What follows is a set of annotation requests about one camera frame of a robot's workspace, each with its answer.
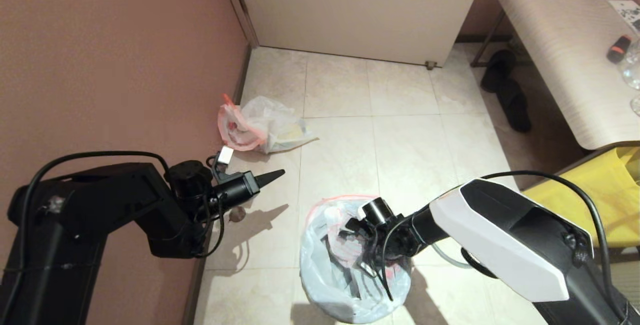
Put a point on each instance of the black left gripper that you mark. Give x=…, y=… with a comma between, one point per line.
x=235, y=190

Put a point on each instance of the small grey round floor disc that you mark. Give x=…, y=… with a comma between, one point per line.
x=238, y=214

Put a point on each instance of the white leaflet with blue print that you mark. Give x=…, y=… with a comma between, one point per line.
x=627, y=11

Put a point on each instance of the beige door frame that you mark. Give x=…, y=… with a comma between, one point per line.
x=239, y=5

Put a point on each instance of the yellow fabric bag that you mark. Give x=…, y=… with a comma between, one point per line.
x=610, y=200

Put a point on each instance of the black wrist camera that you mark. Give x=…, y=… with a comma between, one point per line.
x=377, y=210
x=192, y=175

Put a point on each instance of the clear wine glass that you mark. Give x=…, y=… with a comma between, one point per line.
x=636, y=106
x=632, y=71

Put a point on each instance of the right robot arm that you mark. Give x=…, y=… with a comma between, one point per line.
x=500, y=235

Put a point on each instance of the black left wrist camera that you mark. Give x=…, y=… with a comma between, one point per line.
x=192, y=175

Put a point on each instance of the small metal door stop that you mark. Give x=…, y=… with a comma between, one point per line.
x=430, y=64

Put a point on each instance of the black slipper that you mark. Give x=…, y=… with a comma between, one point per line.
x=517, y=109
x=498, y=69

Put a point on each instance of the light woodgrain desk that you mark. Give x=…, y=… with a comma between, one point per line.
x=565, y=40

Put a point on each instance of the white door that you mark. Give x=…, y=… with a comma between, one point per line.
x=360, y=10

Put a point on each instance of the grey skirting board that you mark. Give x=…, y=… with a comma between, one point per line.
x=235, y=110

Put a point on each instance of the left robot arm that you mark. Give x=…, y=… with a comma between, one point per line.
x=100, y=215

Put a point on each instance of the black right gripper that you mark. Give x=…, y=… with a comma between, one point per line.
x=385, y=242

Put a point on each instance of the black marker with red band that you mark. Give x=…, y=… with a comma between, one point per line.
x=619, y=48

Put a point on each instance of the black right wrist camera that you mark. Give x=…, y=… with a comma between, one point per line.
x=377, y=210

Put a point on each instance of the white red-printed trash bag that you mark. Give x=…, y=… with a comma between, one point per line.
x=320, y=285
x=265, y=125

